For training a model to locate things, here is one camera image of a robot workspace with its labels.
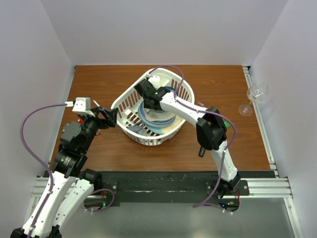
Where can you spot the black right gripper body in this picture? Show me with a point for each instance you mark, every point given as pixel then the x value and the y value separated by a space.
pixel 146 105

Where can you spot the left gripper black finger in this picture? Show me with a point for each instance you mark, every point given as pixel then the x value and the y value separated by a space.
pixel 110 117
pixel 99 110

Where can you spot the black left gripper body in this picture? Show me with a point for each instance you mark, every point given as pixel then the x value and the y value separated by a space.
pixel 91 124

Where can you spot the black green highlighter pen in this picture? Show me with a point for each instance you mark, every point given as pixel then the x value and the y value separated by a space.
pixel 202 151

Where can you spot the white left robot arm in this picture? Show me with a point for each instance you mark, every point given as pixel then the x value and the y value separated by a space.
pixel 62 168

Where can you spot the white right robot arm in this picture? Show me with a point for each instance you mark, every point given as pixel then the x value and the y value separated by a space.
pixel 210 129

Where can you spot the beige blue swirl plate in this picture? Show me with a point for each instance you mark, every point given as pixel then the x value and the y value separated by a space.
pixel 157 115

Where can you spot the blue rimmed plate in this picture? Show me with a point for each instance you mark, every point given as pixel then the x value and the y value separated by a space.
pixel 148 122

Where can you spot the grey ceramic mug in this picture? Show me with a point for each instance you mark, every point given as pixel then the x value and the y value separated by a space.
pixel 138 130

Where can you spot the white plastic dish basket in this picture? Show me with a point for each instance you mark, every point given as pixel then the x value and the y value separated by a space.
pixel 129 101

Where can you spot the cream and teal plate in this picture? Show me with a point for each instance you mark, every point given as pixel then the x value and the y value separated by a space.
pixel 166 127

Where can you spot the clear wine glass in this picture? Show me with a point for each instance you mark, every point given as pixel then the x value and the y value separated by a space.
pixel 257 93

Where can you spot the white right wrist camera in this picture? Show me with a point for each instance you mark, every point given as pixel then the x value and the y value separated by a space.
pixel 154 79

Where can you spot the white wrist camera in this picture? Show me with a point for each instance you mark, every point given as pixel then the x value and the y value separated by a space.
pixel 154 79
pixel 82 106

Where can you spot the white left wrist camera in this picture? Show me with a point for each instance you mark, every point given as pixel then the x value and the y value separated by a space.
pixel 82 106

